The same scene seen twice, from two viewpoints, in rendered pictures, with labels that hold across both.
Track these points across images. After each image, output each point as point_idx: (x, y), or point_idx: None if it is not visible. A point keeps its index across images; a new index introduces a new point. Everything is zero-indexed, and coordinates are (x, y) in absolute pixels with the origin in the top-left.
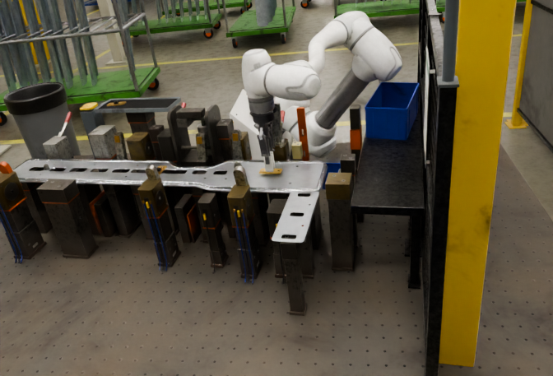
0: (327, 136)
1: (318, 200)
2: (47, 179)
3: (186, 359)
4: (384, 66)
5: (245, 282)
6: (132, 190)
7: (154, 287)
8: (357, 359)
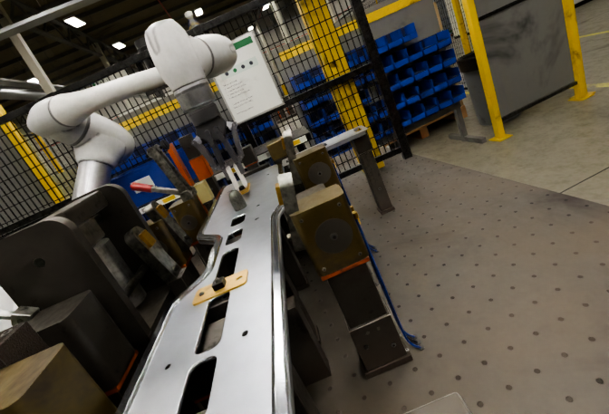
0: None
1: None
2: None
3: (510, 211)
4: (129, 134)
5: (376, 250)
6: None
7: (460, 319)
8: (407, 175)
